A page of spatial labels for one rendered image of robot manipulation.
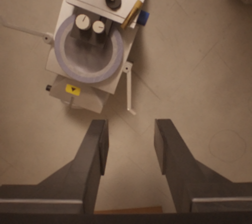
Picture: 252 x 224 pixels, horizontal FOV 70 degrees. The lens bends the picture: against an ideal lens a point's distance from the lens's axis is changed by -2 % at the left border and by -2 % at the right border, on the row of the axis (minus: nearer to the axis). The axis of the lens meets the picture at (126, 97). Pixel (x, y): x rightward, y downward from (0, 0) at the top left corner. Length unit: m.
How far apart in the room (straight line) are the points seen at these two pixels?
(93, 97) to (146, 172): 0.22
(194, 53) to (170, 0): 0.10
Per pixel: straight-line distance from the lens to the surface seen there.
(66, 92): 0.29
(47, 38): 0.26
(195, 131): 0.40
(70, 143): 0.41
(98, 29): 0.21
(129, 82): 0.24
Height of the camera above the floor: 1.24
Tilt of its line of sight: 75 degrees down
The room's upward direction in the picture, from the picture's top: 180 degrees counter-clockwise
